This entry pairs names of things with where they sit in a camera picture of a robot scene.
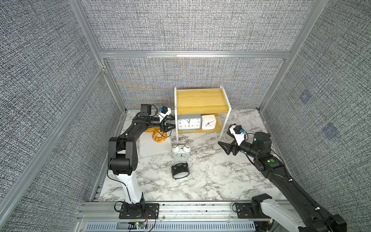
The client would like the white rectangular tray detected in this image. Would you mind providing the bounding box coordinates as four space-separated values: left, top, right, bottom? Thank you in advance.
139 127 172 158

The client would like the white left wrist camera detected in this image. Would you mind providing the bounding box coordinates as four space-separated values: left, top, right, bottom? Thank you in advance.
158 106 172 119

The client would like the grey rectangular alarm clock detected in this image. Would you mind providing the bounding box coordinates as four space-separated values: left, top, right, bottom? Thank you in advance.
177 114 202 131

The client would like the black twin-bell alarm clock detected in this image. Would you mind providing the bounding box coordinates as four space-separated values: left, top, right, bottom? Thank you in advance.
171 162 190 179

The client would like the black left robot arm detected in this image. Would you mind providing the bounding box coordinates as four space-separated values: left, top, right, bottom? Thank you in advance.
107 104 175 205

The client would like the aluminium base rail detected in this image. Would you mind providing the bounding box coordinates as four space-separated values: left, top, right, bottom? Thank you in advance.
73 199 306 232

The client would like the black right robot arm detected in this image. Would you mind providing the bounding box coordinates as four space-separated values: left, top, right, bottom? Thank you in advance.
218 131 347 232

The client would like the wooden two-tier shelf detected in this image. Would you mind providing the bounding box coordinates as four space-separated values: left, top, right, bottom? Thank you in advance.
174 86 231 143

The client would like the white square alarm clock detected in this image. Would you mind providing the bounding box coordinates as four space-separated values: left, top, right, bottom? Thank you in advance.
202 115 216 130

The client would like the white twin-bell alarm clock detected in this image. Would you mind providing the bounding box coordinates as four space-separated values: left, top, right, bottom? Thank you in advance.
172 145 191 161

